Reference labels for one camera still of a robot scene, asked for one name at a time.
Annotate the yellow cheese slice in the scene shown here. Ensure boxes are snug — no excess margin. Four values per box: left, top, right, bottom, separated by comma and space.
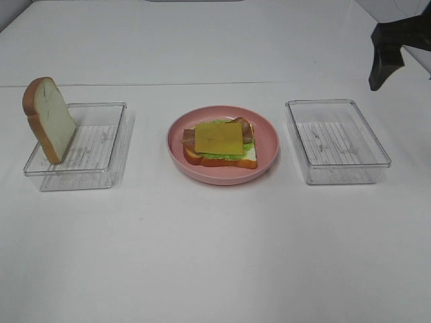
195, 122, 243, 155

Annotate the pink round plate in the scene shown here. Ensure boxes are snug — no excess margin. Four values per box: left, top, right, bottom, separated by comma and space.
166, 105, 280, 186

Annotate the green lettuce leaf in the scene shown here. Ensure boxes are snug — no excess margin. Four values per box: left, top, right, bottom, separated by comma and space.
198, 139, 254, 160

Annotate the clear plastic ingredients tray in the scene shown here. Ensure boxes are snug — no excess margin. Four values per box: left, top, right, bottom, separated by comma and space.
286, 99, 391, 185

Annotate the curved bacon strip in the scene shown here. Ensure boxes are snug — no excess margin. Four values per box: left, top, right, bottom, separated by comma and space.
180, 116, 253, 151

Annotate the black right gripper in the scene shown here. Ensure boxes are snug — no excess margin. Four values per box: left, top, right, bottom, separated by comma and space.
368, 15, 430, 91

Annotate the clear plastic bread tray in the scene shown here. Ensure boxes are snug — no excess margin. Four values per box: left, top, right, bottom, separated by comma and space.
24, 102, 135, 192

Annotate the bread slice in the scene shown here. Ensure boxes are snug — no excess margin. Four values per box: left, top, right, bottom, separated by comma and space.
183, 147, 258, 169
22, 77, 77, 164

